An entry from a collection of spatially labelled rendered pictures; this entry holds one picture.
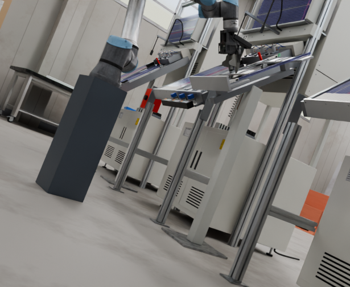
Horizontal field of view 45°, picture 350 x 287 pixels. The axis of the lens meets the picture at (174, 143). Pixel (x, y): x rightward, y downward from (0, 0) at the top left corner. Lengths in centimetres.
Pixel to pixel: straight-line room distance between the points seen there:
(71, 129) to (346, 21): 183
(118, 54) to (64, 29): 468
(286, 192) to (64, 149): 142
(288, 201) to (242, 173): 41
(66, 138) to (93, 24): 522
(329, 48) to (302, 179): 82
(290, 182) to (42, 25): 493
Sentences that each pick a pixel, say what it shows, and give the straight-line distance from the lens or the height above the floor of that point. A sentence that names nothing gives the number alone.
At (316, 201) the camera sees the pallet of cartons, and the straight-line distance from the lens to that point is 878.
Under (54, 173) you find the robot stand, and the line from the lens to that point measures 194.
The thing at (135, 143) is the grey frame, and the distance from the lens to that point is 290.
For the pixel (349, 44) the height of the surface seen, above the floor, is 142.
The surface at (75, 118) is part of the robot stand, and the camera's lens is 193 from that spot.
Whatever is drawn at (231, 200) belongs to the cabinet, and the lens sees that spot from 249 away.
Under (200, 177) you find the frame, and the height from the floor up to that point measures 30.
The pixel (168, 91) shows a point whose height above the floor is 72.
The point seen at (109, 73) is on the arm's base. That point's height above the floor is 60.
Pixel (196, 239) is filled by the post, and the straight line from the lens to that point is 206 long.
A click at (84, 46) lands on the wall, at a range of 700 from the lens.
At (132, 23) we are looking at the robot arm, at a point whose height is 89.
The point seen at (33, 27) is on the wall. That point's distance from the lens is 675.
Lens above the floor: 34
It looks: 2 degrees up
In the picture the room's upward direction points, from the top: 22 degrees clockwise
